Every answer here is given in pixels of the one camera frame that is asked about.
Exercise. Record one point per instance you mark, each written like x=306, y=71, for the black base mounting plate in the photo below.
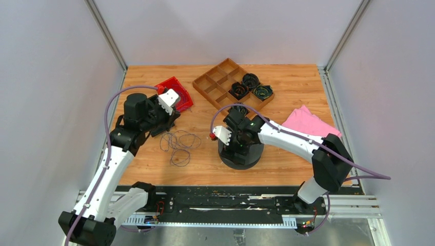
x=253, y=205

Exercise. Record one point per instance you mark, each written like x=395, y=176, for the rolled green floral tie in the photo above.
x=240, y=108

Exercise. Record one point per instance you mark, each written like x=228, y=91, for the aluminium frame rail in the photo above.
x=99, y=19

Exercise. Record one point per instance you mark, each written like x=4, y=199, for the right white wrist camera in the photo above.
x=221, y=133

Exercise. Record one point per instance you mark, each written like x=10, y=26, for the pink cloth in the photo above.
x=302, y=120

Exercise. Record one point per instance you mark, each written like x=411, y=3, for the red plastic bin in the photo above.
x=186, y=101

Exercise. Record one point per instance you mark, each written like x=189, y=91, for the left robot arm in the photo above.
x=94, y=220

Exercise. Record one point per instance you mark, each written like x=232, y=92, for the rolled green yellow tie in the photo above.
x=263, y=92

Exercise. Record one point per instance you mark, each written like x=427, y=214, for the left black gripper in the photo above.
x=170, y=119

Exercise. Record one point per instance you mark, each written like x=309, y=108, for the rolled tie brown pattern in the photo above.
x=238, y=90

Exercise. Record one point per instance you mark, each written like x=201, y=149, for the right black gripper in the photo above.
x=233, y=135

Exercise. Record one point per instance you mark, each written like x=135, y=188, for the rolled black tie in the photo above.
x=250, y=81

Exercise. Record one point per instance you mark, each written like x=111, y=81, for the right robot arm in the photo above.
x=329, y=158

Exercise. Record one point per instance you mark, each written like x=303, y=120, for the wooden compartment tray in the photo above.
x=214, y=86

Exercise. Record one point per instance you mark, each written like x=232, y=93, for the black cable spool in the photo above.
x=255, y=151

